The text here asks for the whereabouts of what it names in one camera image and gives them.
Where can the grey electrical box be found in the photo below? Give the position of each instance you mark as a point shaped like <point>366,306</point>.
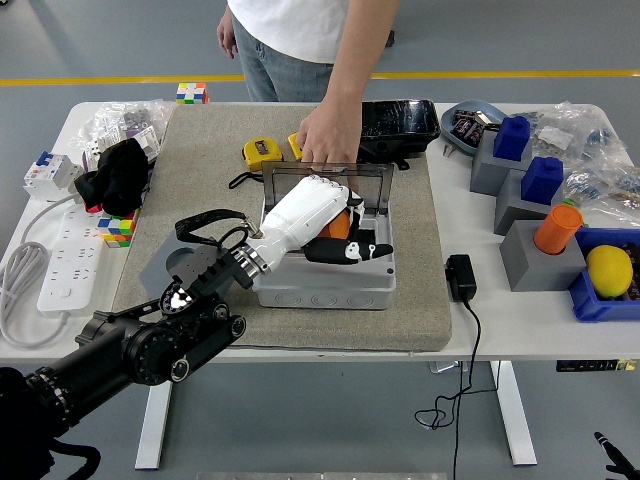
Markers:
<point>325,295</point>

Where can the grey-brown mat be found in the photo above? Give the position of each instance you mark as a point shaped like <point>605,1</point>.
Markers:
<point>200,150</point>

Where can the blue block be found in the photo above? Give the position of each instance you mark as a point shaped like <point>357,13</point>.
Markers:
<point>542,182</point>
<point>512,137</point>

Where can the blue plastic bin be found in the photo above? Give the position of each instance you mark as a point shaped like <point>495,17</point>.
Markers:
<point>585,300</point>

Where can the colourful puzzle cube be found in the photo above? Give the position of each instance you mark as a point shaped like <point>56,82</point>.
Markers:
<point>192,93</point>
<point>117,230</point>

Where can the person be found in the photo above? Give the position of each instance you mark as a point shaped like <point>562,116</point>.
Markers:
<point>295,30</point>

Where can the clear bag of small parts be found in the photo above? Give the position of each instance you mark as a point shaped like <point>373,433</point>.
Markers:
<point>145,117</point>
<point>605,180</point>

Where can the clear bag with white label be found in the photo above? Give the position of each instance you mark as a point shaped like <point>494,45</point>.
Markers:
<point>552,135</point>

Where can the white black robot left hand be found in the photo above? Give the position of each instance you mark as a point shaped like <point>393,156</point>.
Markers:
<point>305,210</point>

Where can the black table control panel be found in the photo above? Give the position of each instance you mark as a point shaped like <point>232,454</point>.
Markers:
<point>585,366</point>

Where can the grey block with round hole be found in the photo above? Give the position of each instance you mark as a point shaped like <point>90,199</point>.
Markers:
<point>152,272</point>

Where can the white table leg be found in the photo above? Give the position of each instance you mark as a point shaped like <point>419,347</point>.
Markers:
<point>155,415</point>
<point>515,415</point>

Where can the dark packets in dish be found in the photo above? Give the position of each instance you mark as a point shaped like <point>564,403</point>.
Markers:
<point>465,129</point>

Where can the dark packets stack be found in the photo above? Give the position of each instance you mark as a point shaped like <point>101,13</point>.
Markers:
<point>635,260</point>

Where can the black cloth glove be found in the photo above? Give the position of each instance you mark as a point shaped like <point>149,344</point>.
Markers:
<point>122,175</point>

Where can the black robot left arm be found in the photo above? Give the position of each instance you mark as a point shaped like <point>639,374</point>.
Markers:
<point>125,345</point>

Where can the person's left forearm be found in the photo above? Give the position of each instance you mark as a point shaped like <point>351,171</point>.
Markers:
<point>357,60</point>

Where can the person's right hand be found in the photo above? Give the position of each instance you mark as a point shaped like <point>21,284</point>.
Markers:
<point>226,35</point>

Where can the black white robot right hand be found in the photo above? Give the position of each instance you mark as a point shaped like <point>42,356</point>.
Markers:
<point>612,452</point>

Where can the small grey metal clip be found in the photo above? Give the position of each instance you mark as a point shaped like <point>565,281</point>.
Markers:
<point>448,150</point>

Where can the grey block holder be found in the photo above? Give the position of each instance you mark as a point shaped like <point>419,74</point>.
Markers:
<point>525,265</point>
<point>487,172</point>
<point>510,210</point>

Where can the black power adapter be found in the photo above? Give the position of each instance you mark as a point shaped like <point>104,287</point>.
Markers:
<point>460,277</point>

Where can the blue-grey dish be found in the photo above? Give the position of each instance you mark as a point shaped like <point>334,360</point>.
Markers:
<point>470,106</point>

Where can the yellow lemon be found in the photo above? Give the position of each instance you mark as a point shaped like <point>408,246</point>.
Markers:
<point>610,272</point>

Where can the small silver packet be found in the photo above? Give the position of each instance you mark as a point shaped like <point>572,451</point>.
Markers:
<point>482,118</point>

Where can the white power strip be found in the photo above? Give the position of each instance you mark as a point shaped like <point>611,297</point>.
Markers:
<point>75,260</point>

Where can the black plastic tray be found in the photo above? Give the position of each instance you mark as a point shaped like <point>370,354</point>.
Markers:
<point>400,120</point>

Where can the person's left hand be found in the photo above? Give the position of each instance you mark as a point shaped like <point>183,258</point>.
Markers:
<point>330,137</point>

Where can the white circuit breaker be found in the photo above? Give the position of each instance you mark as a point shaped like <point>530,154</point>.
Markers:
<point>50,172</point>

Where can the orange cylinder battery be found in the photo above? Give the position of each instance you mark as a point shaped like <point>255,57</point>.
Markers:
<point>336,226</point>
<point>557,230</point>

